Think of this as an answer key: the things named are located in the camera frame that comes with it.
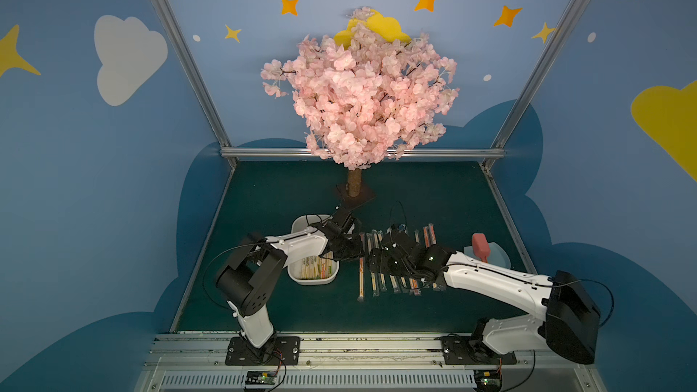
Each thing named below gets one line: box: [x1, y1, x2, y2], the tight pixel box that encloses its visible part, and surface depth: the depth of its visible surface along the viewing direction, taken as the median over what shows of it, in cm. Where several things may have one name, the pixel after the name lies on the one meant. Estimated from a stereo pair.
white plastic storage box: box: [284, 214, 340, 285], surface depth 87 cm
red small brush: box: [471, 233, 491, 264], surface depth 95 cm
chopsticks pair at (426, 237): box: [422, 225, 432, 248], surface depth 100 cm
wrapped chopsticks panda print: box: [300, 255, 328, 281], surface depth 90 cm
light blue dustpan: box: [462, 241, 511, 270], surface depth 95 cm
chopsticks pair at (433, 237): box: [428, 223, 437, 245], surface depth 100 cm
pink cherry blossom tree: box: [260, 7, 459, 198], surface depth 69 cm
